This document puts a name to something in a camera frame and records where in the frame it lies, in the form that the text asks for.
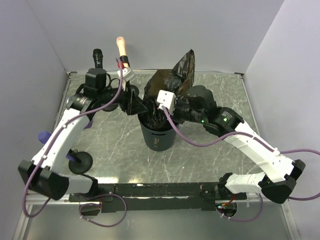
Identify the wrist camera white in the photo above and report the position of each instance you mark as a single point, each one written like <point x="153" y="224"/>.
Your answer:
<point x="127" y="73"/>
<point x="166" y="99"/>

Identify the dark blue trash bin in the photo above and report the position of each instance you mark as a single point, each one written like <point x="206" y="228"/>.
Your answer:
<point x="158" y="141"/>

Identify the pink beige microphone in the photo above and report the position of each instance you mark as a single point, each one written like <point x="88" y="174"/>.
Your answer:
<point x="121" y="44"/>

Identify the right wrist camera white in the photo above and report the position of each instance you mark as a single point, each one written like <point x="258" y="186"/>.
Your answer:
<point x="166" y="99"/>

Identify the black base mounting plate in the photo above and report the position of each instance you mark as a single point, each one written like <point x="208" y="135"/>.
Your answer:
<point x="158" y="196"/>

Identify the black stand of pink microphone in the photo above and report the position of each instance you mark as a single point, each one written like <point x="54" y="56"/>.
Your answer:
<point x="133" y="89"/>

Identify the black plastic trash bag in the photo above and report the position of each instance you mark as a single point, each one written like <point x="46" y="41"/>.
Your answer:
<point x="176" y="80"/>

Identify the purple microphone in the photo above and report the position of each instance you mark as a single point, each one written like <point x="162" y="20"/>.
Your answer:
<point x="44" y="136"/>

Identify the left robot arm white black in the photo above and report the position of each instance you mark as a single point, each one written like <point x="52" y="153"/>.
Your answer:
<point x="54" y="171"/>

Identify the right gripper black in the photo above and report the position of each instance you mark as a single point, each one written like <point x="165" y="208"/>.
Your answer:
<point x="178" y="102"/>

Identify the purple wedge shaped box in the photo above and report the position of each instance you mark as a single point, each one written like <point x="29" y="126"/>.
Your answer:
<point x="89" y="125"/>

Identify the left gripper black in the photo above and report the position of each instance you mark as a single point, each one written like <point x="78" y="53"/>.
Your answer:
<point x="131" y="103"/>

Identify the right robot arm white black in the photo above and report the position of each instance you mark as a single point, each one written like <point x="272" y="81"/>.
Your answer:
<point x="279" y="174"/>

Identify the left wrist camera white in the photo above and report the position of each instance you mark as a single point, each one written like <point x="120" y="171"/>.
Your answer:
<point x="127" y="73"/>

